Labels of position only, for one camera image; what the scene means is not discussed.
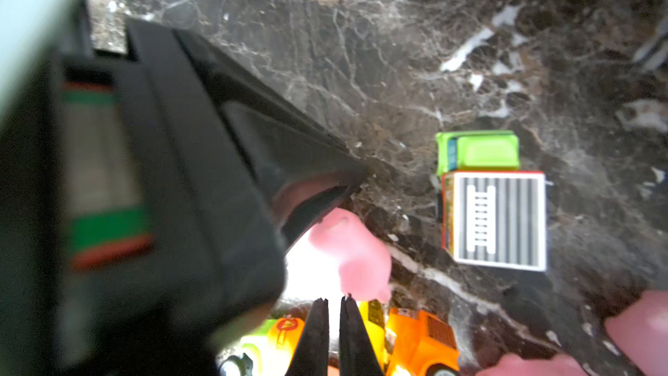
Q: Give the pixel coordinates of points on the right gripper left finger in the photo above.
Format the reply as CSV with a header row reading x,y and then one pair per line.
x,y
312,353

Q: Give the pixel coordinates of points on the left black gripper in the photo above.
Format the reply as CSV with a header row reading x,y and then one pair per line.
x,y
147,204

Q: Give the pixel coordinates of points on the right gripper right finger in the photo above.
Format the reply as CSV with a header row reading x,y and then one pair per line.
x,y
356,354

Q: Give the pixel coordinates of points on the pink rubber pig toy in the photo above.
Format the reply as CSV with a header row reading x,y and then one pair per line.
x,y
514,365
640,332
363,261

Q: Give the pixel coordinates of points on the green cement mixer truck toy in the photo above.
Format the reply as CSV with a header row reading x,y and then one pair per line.
x,y
266,351

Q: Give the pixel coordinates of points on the yellow orange dump truck toy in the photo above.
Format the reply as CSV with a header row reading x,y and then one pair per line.
x,y
410,342

